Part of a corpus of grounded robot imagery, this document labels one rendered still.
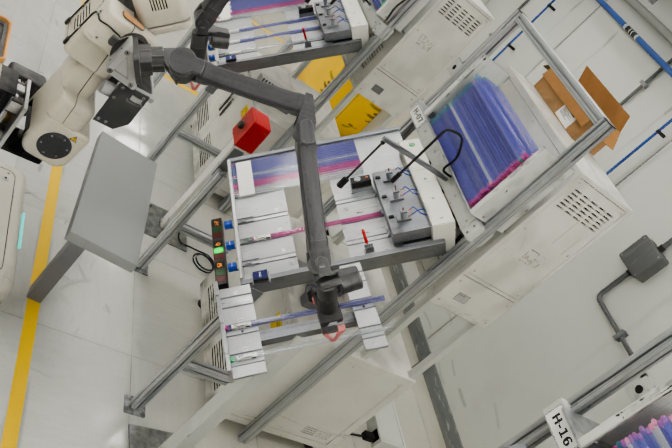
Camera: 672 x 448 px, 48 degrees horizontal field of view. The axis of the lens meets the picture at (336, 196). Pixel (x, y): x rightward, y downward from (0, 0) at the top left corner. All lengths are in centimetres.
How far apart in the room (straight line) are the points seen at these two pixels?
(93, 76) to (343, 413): 172
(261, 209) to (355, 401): 92
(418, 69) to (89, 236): 205
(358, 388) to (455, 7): 187
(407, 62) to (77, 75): 194
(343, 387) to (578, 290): 153
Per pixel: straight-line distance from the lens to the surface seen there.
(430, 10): 375
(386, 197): 269
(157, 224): 375
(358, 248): 260
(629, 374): 208
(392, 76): 387
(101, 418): 291
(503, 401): 417
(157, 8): 223
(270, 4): 417
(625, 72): 463
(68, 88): 241
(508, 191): 249
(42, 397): 284
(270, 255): 263
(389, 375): 309
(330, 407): 319
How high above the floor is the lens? 213
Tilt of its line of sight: 24 degrees down
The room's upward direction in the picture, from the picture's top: 45 degrees clockwise
